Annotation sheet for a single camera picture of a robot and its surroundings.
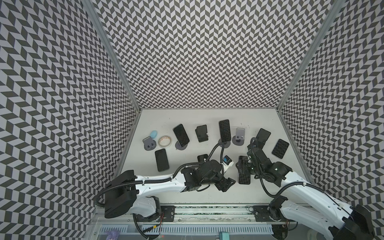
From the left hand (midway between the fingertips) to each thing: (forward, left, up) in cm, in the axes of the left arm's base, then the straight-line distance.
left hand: (229, 178), depth 72 cm
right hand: (+6, -8, -5) cm, 12 cm away
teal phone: (+27, +26, -2) cm, 38 cm away
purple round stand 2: (+22, +28, -8) cm, 37 cm away
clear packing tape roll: (+29, +39, -12) cm, 50 cm away
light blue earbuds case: (+33, +46, -9) cm, 57 cm away
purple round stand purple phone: (+26, -3, -12) cm, 29 cm away
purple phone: (+29, -1, 0) cm, 29 cm away
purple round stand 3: (+28, -11, -8) cm, 31 cm away
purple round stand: (+24, +46, -7) cm, 53 cm away
